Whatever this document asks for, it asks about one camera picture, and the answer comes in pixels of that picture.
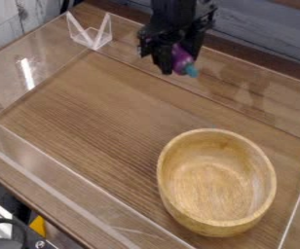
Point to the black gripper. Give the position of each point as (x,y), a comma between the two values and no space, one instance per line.
(178,21)

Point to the purple toy eggplant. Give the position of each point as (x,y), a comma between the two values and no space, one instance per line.
(184,62)

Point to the brown wooden bowl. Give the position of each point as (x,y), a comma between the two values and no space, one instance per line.
(216,181)

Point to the yellow label on equipment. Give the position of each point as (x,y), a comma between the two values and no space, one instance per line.
(37,225)

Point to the clear acrylic corner bracket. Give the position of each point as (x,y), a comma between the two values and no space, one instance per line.
(92,37)

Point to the clear acrylic tray wall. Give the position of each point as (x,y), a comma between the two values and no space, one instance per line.
(92,215)

